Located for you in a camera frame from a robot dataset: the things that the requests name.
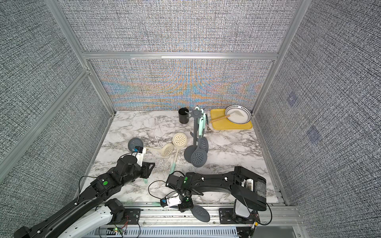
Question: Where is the dark grey utensil rack stand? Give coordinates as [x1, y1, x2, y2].
[184, 110, 197, 163]

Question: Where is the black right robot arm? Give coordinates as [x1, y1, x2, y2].
[160, 166, 267, 223]

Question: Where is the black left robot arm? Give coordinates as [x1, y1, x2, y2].
[13, 154, 155, 238]

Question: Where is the cream slotted spoon small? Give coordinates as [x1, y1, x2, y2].
[146, 143, 174, 158]

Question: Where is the black cup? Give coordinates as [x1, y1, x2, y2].
[178, 108, 189, 124]

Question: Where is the yellow tray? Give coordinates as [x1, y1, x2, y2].
[209, 109, 253, 131]

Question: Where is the white patterned plate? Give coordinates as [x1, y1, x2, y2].
[225, 105, 252, 125]

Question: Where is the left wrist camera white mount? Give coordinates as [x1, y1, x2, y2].
[134, 146, 146, 166]

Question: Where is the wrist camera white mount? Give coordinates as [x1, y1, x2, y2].
[160, 195, 182, 207]
[134, 146, 146, 166]

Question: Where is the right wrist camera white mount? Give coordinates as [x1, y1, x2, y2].
[160, 195, 182, 207]

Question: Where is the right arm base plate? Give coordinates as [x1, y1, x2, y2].
[219, 208, 261, 225]

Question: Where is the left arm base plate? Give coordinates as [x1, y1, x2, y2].
[119, 208, 141, 225]

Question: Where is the white spatula wooden handle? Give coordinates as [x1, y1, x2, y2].
[210, 111, 242, 123]

